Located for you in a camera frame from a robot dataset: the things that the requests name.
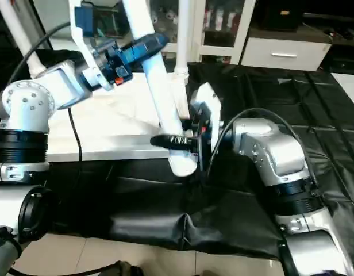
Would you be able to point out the white plastic table top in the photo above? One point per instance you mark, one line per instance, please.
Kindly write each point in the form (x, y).
(108, 121)

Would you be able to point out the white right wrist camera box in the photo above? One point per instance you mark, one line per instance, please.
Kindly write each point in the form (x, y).
(207, 106)

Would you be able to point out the black equipment case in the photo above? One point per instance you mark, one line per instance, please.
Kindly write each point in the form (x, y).
(280, 14)

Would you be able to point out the white drawer unit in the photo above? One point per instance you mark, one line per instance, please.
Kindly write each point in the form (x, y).
(283, 54)

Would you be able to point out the white flat board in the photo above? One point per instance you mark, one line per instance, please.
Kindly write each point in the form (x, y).
(348, 83)

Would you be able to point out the white plastic table leg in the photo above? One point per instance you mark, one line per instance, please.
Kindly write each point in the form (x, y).
(160, 86)
(22, 40)
(183, 40)

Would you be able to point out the black work mat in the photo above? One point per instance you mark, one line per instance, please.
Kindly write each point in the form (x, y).
(251, 218)

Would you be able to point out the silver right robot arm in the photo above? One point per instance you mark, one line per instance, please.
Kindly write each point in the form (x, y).
(274, 155)

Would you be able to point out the white glass door cabinet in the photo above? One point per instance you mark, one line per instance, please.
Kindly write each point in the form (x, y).
(223, 26)

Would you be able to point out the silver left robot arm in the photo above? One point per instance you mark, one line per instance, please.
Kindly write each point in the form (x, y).
(33, 109)

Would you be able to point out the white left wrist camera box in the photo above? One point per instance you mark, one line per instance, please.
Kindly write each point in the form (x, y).
(85, 40)

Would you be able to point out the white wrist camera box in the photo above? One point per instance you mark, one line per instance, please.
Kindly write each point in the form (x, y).
(207, 106)
(85, 40)

